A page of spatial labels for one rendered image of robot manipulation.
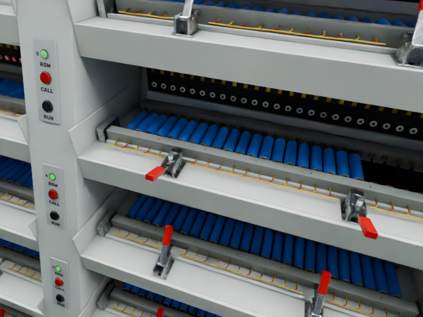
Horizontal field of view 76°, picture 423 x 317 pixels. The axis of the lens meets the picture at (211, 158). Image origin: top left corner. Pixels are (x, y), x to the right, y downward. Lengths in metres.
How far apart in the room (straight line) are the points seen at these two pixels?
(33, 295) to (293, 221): 0.63
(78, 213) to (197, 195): 0.23
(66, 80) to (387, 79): 0.42
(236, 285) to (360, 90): 0.37
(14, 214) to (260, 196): 0.53
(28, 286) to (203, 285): 0.46
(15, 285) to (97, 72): 0.56
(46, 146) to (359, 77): 0.47
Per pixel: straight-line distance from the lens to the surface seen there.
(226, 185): 0.41
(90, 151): 0.50
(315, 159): 0.47
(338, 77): 0.36
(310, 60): 0.35
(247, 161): 0.42
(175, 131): 0.49
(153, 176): 0.36
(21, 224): 0.70
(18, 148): 0.59
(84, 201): 0.55
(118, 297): 0.72
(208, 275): 0.54
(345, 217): 0.41
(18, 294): 0.84
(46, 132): 0.52
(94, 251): 0.59
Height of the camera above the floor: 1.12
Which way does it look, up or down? 20 degrees down
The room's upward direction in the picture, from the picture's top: 9 degrees clockwise
